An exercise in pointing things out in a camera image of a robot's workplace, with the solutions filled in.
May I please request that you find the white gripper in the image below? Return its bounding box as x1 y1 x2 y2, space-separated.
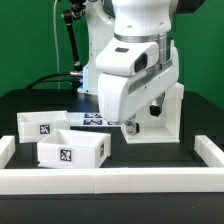
98 47 179 136

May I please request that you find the white drawer cabinet frame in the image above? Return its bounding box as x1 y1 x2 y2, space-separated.
121 83 184 144

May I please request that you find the white drawer box front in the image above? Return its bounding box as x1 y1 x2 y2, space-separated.
37 130 111 169

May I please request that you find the white drawer box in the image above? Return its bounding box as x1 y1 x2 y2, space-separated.
37 130 111 169
17 111 70 143

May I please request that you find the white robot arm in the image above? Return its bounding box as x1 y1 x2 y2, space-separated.
81 0 206 136

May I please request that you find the white U-shaped boundary fence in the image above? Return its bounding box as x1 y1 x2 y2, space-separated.
0 136 224 195

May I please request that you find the white sheet with markers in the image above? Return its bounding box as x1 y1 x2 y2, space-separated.
68 112 116 127

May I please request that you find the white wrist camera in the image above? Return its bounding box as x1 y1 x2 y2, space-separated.
96 38 159 76

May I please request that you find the black cable bundle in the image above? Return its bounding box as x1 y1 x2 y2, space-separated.
25 73 79 90

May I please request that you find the white cable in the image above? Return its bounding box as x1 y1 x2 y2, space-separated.
52 0 62 90

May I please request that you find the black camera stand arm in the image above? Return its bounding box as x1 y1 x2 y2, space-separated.
61 0 88 79

